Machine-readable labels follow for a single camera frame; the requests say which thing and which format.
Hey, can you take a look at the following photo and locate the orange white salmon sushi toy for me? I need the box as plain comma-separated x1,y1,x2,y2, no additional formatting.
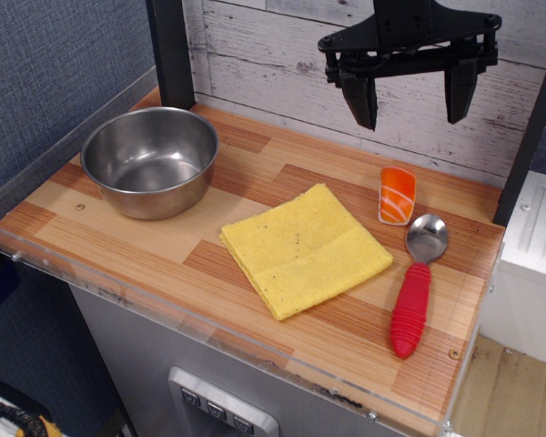
379,167,417,226

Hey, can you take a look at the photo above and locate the dark right frame post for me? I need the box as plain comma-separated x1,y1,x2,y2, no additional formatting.
493,73,546,227

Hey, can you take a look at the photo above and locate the dark left frame post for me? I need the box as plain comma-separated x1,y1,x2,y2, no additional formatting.
146,0,196,109

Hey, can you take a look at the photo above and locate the black yellow cable bundle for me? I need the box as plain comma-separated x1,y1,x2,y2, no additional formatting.
0,381,67,437

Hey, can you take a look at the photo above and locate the yellow folded cloth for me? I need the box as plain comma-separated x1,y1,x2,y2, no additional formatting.
219,184,394,320

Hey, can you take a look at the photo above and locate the silver dispenser button panel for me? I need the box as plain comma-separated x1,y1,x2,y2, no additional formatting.
167,366,280,436

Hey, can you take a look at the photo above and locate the stainless steel bowl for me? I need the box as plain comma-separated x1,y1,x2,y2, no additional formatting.
80,107,219,220

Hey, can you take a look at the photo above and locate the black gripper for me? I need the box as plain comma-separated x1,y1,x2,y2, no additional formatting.
318,1,502,131

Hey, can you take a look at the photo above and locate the white aluminium box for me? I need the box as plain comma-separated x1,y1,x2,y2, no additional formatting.
480,171,546,362

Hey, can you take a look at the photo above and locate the clear acrylic table guard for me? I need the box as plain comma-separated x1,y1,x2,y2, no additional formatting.
0,59,515,436

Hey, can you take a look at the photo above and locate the dark frame post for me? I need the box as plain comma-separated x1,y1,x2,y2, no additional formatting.
146,0,196,109
493,73,546,227

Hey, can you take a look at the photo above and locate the red handled metal spoon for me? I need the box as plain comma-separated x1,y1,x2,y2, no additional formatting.
390,214,449,359

